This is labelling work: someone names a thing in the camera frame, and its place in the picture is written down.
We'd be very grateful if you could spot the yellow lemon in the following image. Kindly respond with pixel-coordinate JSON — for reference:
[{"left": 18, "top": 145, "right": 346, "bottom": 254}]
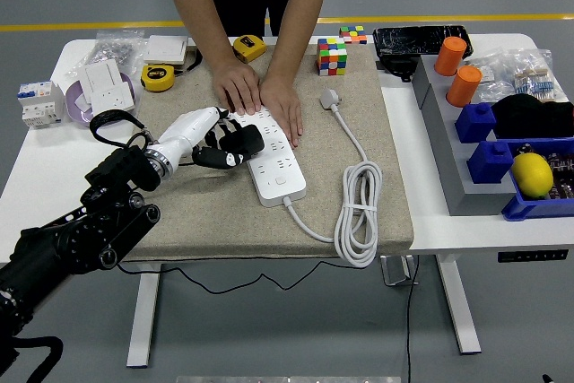
[{"left": 509, "top": 152, "right": 555, "bottom": 199}]

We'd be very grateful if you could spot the black plastic tray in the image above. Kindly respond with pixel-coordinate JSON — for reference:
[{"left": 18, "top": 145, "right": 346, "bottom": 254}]
[{"left": 371, "top": 24, "right": 475, "bottom": 61}]

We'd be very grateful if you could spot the grey-brown mat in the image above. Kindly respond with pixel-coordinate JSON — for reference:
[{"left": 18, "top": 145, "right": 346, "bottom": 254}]
[{"left": 120, "top": 39, "right": 414, "bottom": 263}]

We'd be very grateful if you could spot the black table control panel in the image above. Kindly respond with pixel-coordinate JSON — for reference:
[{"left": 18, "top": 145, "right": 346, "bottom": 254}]
[{"left": 496, "top": 248, "right": 570, "bottom": 264}]

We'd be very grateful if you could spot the white power strip cord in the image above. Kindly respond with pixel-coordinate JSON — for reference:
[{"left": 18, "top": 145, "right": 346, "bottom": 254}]
[{"left": 282, "top": 104, "right": 383, "bottom": 268}]

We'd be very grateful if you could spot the white switch panel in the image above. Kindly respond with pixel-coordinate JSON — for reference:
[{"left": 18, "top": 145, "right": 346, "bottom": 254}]
[{"left": 79, "top": 57, "right": 125, "bottom": 96}]

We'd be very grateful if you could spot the squarish yellow tape measure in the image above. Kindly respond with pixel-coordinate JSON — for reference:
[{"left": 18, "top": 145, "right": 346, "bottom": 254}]
[{"left": 231, "top": 34, "right": 267, "bottom": 63}]

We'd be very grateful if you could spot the black hanging cable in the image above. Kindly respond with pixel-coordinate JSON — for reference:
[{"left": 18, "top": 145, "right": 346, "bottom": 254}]
[{"left": 404, "top": 255, "right": 421, "bottom": 383}]

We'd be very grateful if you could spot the white wall socket panel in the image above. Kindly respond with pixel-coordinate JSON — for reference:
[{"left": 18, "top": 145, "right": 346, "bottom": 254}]
[{"left": 86, "top": 83, "right": 137, "bottom": 115}]

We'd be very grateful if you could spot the orange cylinder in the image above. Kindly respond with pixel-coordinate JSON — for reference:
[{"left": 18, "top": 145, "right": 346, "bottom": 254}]
[
  {"left": 432, "top": 36, "right": 469, "bottom": 77},
  {"left": 445, "top": 65, "right": 483, "bottom": 109}
]

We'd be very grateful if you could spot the round yellow tape measure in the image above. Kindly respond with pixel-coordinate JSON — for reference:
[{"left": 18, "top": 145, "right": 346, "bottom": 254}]
[{"left": 140, "top": 63, "right": 177, "bottom": 92}]

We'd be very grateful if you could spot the purple bowl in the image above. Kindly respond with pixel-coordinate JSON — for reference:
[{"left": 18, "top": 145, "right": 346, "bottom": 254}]
[{"left": 65, "top": 72, "right": 137, "bottom": 127}]

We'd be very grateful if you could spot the person's right hand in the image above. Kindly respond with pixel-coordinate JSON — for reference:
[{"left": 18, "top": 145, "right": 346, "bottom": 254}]
[{"left": 211, "top": 59, "right": 262, "bottom": 116}]

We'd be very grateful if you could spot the thin black adapter cord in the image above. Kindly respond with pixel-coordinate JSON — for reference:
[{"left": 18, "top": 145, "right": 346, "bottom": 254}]
[{"left": 117, "top": 159, "right": 382, "bottom": 297}]

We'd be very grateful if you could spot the white power strip plug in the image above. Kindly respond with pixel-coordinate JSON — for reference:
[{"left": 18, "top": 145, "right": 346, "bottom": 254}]
[{"left": 318, "top": 89, "right": 344, "bottom": 111}]

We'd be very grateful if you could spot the white circuit breaker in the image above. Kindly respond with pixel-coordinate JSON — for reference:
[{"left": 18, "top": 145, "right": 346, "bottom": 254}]
[{"left": 16, "top": 80, "right": 66, "bottom": 131}]

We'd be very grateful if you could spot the dark circuit board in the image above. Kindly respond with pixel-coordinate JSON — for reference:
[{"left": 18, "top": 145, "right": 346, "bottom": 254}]
[{"left": 515, "top": 143, "right": 574, "bottom": 203}]

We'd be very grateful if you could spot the large colourful puzzle cube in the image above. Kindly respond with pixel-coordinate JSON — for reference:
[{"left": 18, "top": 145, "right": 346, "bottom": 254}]
[{"left": 316, "top": 37, "right": 349, "bottom": 77}]

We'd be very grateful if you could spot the clear bag of small parts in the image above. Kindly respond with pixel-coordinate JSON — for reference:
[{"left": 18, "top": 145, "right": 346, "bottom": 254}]
[{"left": 465, "top": 54, "right": 515, "bottom": 105}]

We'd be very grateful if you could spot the person's left hand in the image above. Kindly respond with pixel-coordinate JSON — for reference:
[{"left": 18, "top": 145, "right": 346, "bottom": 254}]
[{"left": 258, "top": 72, "right": 304, "bottom": 149}]

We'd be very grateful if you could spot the clear bag of screws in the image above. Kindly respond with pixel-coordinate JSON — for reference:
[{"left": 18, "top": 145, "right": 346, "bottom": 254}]
[{"left": 66, "top": 29, "right": 149, "bottom": 79}]

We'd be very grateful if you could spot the silver bracket under table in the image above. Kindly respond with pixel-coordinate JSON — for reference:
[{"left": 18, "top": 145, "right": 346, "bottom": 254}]
[{"left": 379, "top": 255, "right": 419, "bottom": 288}]

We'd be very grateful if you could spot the clear bag of resistors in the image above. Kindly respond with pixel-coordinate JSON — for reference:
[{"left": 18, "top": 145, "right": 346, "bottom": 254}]
[{"left": 509, "top": 47, "right": 569, "bottom": 104}]

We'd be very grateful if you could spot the white wall switch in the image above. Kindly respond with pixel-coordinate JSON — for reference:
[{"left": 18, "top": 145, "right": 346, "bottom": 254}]
[{"left": 142, "top": 34, "right": 189, "bottom": 66}]

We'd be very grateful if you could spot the black cloth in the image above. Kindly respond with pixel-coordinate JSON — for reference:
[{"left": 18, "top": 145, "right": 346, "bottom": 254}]
[{"left": 491, "top": 93, "right": 574, "bottom": 141}]

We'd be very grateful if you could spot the white power strip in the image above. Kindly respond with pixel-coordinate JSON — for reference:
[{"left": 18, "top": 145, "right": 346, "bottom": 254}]
[{"left": 241, "top": 107, "right": 308, "bottom": 208}]

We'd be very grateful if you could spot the black power brick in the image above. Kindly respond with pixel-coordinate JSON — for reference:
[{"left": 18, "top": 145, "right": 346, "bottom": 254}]
[{"left": 376, "top": 56, "right": 416, "bottom": 83}]

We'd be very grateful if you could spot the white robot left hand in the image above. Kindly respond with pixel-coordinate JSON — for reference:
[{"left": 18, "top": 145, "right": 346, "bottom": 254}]
[{"left": 156, "top": 106, "right": 252, "bottom": 173}]

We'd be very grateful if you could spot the blue plastic bin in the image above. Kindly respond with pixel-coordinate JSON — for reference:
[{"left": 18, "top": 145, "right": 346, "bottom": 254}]
[{"left": 500, "top": 136, "right": 574, "bottom": 222}]

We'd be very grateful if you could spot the small colourful puzzle cube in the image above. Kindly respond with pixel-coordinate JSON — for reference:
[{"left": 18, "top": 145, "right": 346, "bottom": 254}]
[{"left": 338, "top": 25, "right": 369, "bottom": 46}]

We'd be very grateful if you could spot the white table leg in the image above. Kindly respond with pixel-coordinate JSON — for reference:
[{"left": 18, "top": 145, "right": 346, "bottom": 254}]
[
  {"left": 435, "top": 253, "right": 482, "bottom": 355},
  {"left": 125, "top": 261, "right": 162, "bottom": 369}
]

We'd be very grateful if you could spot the grey stepped block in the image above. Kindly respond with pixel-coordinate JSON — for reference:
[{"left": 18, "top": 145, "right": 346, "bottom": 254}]
[{"left": 411, "top": 54, "right": 517, "bottom": 217}]

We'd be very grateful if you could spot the blue block with knob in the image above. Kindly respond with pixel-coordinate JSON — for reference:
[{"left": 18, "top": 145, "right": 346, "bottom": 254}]
[
  {"left": 454, "top": 102, "right": 498, "bottom": 144},
  {"left": 465, "top": 140, "right": 515, "bottom": 185}
]

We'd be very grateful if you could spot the black plug adapter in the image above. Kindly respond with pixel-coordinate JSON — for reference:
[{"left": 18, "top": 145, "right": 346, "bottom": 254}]
[{"left": 218, "top": 125, "right": 265, "bottom": 161}]

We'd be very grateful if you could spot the black wrist strap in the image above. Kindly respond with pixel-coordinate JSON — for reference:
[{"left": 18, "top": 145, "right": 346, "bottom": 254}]
[{"left": 181, "top": 45, "right": 205, "bottom": 74}]

